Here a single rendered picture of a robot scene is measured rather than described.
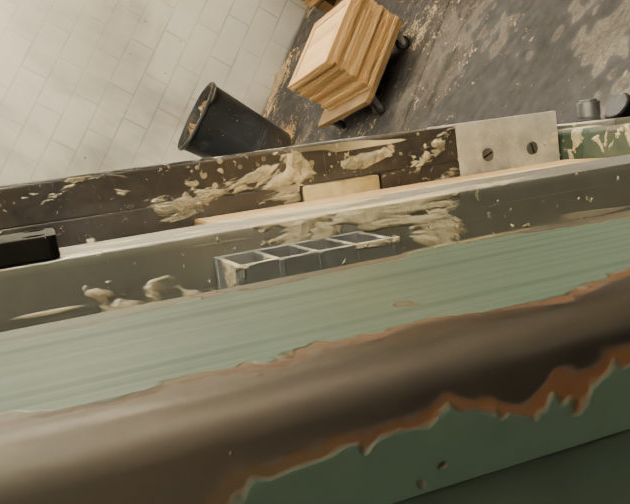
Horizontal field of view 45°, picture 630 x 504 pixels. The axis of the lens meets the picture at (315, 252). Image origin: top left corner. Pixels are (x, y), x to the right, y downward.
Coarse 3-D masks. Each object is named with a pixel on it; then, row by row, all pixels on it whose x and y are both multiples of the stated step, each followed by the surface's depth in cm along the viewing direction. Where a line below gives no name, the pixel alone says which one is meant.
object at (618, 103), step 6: (618, 96) 95; (624, 96) 94; (612, 102) 95; (618, 102) 94; (624, 102) 93; (606, 108) 96; (612, 108) 95; (618, 108) 94; (624, 108) 93; (606, 114) 95; (612, 114) 94; (618, 114) 94; (624, 114) 93
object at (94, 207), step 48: (336, 144) 73; (384, 144) 74; (432, 144) 76; (480, 144) 78; (528, 144) 80; (0, 192) 63; (48, 192) 64; (96, 192) 65; (144, 192) 67; (192, 192) 68; (240, 192) 70; (288, 192) 71; (96, 240) 66
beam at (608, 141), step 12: (564, 132) 81; (576, 132) 79; (588, 132) 77; (600, 132) 76; (612, 132) 74; (624, 132) 73; (564, 144) 81; (576, 144) 79; (588, 144) 78; (600, 144) 76; (612, 144) 74; (624, 144) 73; (564, 156) 82; (576, 156) 80; (588, 156) 78; (600, 156) 76; (612, 156) 75
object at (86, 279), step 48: (432, 192) 37; (480, 192) 36; (528, 192) 37; (576, 192) 38; (624, 192) 39; (144, 240) 33; (192, 240) 32; (240, 240) 33; (288, 240) 33; (432, 240) 36; (0, 288) 29; (48, 288) 30; (96, 288) 31; (144, 288) 31; (192, 288) 32
